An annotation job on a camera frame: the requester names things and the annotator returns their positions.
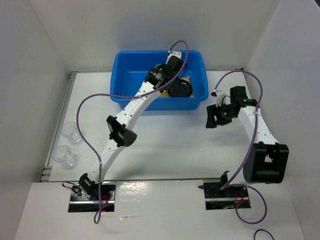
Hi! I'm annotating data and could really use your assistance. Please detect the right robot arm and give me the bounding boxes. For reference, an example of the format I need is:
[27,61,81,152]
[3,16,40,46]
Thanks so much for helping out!
[205,86,290,197]

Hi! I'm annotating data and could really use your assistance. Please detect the woven bamboo mat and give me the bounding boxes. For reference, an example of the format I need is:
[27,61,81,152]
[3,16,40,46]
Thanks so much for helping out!
[160,76,194,98]

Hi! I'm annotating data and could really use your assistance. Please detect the blue plastic bin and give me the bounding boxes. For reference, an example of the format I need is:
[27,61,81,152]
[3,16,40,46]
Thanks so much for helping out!
[110,50,209,111]

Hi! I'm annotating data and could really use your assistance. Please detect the black cable loop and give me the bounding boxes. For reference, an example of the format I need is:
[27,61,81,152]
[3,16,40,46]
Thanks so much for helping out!
[253,228,276,240]

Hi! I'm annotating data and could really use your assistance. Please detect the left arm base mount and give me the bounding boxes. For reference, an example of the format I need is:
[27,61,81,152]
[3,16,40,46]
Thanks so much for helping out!
[61,181,117,213]

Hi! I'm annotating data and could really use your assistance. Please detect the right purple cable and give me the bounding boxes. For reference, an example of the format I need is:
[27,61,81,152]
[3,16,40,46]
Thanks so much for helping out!
[214,70,268,225]

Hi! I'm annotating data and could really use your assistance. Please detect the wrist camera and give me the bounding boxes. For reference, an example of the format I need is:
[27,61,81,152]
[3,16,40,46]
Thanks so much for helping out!
[167,50,182,59]
[210,89,228,106]

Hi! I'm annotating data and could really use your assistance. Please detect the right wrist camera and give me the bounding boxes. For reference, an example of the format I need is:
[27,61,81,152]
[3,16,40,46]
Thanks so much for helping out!
[210,89,228,106]

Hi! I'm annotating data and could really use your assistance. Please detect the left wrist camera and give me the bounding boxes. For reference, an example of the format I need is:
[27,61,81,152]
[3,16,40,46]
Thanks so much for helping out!
[167,50,182,59]

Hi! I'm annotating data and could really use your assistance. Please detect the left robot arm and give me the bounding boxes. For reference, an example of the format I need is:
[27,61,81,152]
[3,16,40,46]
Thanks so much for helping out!
[78,51,188,200]

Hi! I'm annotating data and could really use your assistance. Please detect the black plate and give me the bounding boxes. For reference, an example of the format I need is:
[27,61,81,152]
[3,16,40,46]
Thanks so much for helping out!
[167,79,193,98]

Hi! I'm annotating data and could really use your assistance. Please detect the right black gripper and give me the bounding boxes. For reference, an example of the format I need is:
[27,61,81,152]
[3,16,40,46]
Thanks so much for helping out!
[205,101,236,128]

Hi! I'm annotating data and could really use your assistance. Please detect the clear glass cup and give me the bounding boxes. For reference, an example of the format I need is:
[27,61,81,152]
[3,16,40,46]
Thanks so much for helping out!
[61,122,82,144]
[53,145,77,169]

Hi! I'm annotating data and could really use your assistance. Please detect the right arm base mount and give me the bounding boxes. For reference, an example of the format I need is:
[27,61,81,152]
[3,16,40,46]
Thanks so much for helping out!
[198,178,251,210]

